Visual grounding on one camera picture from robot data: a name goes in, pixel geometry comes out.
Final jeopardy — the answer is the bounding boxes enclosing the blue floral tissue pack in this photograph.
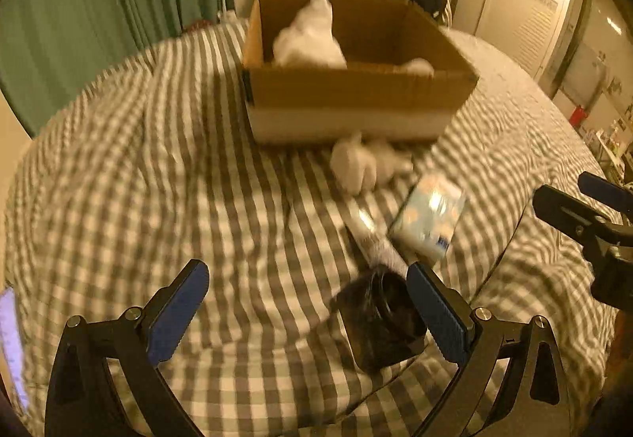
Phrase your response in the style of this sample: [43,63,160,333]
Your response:
[389,172,466,265]

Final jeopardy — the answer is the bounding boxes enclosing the brown cardboard box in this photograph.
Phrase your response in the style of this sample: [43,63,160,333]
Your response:
[243,0,479,145]

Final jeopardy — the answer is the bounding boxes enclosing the white tube with barcode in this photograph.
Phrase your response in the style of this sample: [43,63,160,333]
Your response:
[345,210,409,278]

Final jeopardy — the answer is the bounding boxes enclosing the grey checkered bed blanket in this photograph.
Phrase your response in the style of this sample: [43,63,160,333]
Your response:
[4,23,616,436]

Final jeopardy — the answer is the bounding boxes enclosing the white knit glove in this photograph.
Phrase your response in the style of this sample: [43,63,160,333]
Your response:
[273,0,347,68]

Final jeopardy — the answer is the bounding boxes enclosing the red fire extinguisher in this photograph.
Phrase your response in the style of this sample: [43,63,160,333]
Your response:
[569,105,587,129]

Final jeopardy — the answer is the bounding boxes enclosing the black round jar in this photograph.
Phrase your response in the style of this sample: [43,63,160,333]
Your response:
[335,266,427,375]

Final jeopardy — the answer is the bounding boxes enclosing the green curtain left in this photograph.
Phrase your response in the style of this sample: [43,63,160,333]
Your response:
[1,0,234,136]

